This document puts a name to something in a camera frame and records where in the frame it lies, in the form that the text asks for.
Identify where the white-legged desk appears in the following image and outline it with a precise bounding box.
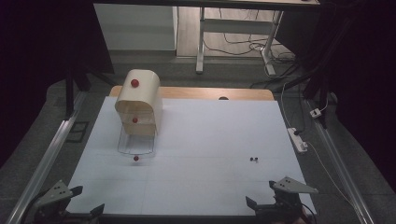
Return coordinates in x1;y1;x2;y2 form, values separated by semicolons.
92;0;321;77

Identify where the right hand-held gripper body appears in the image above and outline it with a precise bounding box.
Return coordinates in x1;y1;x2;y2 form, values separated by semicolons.
254;175;319;224

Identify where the white cabinet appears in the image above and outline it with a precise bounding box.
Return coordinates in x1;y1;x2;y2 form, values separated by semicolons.
92;3;179;51

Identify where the wooden table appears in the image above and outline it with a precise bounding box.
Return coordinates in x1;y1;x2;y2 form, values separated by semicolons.
109;85;276;102

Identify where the clear drawer with red knob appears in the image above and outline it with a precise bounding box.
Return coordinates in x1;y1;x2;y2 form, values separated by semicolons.
117;126;156;162

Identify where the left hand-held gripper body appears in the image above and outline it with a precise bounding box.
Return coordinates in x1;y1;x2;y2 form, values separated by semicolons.
29;179;94;224

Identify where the cream mini drawer cabinet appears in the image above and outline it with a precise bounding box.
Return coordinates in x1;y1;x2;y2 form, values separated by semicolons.
114;68;163;137

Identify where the white power strip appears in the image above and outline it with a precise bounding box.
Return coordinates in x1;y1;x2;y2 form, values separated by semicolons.
286;127;309;154

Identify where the white table cover sheet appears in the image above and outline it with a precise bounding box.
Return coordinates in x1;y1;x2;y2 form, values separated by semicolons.
65;95;317;217

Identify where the black metal stand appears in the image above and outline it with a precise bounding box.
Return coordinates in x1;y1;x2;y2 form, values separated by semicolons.
64;62;120;120

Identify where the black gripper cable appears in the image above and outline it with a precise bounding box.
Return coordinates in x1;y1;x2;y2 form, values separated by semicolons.
20;188;50;224
301;202;318;220

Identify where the thin white cable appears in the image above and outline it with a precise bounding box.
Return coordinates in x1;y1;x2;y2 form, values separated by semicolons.
305;141;354;204

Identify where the cream drawer with red knob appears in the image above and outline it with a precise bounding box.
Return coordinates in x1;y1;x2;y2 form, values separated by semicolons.
119;111;157;137

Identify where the aluminium frame rail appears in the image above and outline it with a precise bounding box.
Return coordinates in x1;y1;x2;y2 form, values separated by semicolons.
5;91;89;224
306;98;376;224

